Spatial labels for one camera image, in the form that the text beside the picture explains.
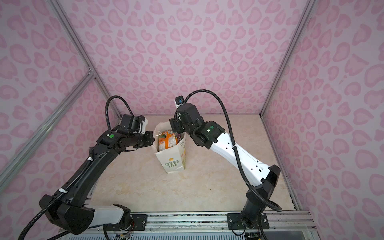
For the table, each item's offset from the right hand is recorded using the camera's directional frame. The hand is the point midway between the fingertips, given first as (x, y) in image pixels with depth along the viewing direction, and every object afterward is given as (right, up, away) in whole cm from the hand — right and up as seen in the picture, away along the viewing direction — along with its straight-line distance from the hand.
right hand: (179, 118), depth 70 cm
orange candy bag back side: (-8, -11, +11) cm, 18 cm away
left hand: (-12, -10, +6) cm, 17 cm away
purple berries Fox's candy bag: (-2, -9, +16) cm, 18 cm away
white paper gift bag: (-4, -21, +9) cm, 23 cm away
